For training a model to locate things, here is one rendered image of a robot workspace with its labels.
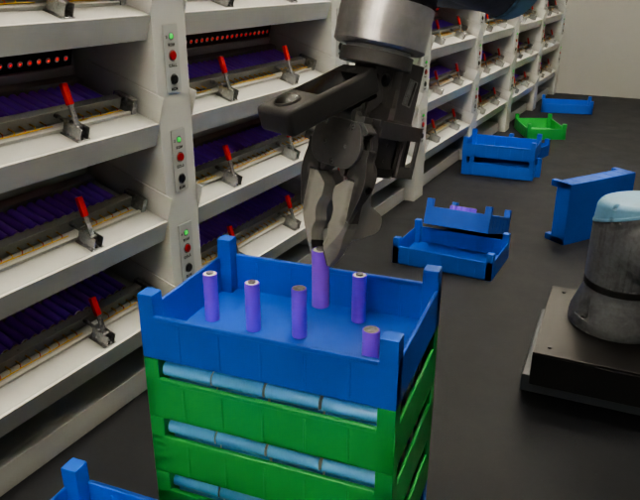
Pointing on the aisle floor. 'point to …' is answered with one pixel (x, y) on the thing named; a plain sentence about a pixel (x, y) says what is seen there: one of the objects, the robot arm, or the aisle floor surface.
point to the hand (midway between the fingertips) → (320, 250)
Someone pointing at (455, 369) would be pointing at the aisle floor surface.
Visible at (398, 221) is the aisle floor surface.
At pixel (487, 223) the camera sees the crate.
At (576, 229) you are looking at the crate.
